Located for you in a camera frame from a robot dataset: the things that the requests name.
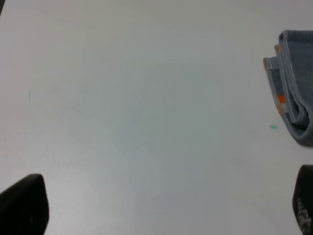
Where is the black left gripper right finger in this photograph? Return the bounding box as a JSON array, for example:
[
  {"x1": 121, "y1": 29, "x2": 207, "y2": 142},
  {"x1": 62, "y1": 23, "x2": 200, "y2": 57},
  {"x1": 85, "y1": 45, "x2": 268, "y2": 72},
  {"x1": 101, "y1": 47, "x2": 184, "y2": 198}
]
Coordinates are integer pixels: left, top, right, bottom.
[{"x1": 292, "y1": 164, "x2": 313, "y2": 235}]

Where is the grey and orange towel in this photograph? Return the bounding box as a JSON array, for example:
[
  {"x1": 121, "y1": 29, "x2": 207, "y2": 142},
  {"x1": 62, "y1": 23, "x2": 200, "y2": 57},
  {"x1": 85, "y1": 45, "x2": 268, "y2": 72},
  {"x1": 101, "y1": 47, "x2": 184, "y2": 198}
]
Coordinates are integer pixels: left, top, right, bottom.
[{"x1": 263, "y1": 30, "x2": 313, "y2": 146}]

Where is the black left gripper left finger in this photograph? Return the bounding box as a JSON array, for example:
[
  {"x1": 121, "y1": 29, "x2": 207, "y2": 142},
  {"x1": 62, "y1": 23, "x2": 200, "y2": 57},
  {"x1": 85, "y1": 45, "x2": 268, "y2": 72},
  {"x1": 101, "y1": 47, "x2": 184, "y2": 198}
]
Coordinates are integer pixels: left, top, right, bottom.
[{"x1": 0, "y1": 174, "x2": 49, "y2": 235}]

